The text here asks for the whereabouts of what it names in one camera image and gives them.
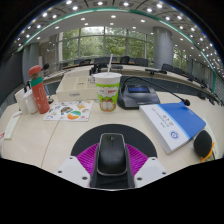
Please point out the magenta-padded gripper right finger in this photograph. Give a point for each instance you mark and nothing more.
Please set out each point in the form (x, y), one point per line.
(150, 170)

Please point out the black computer mouse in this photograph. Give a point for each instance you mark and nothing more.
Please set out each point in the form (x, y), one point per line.
(112, 155)

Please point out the long curved conference desk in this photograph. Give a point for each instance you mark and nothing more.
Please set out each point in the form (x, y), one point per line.
(133, 70)

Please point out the red drink bottle green band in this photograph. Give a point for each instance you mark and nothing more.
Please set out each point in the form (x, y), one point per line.
(40, 95)

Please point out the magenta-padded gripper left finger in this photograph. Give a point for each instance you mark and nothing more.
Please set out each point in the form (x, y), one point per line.
(71, 170)

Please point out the white lidded mug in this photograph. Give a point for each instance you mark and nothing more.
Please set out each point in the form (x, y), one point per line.
(31, 101)

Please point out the white desk organiser box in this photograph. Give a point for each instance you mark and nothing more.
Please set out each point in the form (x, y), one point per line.
(75, 88)

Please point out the green printed cup with straw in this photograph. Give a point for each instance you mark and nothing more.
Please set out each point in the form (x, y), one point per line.
(107, 93)

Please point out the group of ceiling lights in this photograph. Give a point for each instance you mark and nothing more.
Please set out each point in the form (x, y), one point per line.
(100, 3)

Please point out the black mouse pad with wrist rest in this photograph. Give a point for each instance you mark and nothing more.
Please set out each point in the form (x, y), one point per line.
(86, 136)

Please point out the blue and white book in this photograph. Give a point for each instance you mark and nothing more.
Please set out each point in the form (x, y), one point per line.
(170, 125)

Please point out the colourful sticker sheet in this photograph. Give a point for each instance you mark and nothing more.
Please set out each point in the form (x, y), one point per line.
(68, 111)

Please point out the group of black office chairs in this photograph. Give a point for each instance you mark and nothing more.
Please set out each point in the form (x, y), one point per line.
(141, 62)

